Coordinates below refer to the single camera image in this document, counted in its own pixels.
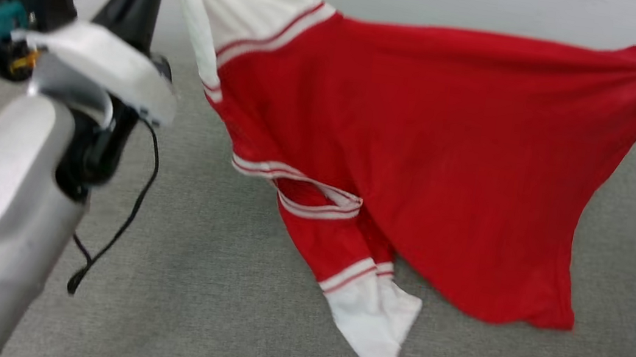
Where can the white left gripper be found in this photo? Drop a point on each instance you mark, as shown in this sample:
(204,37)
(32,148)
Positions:
(105,64)

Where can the red and white garment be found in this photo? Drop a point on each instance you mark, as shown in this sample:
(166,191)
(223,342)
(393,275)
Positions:
(419,155)

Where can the grey fabric sofa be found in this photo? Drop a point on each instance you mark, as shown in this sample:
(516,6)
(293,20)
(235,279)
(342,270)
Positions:
(214,312)

